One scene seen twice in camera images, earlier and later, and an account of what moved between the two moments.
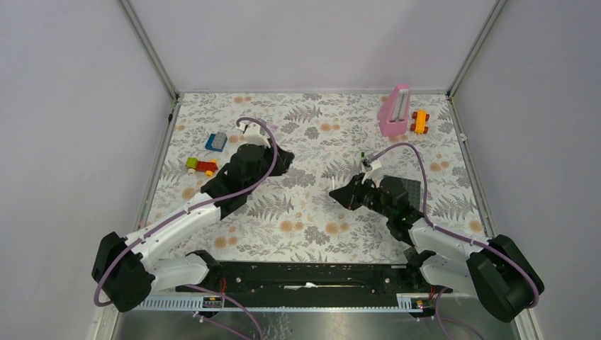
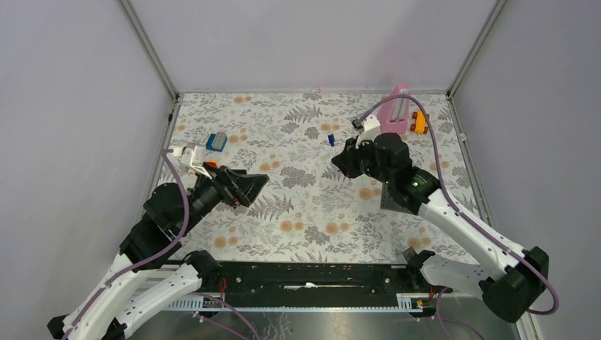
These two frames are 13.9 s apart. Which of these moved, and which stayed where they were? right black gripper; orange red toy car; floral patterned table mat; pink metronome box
Moved: right black gripper
Stayed: pink metronome box; floral patterned table mat; orange red toy car
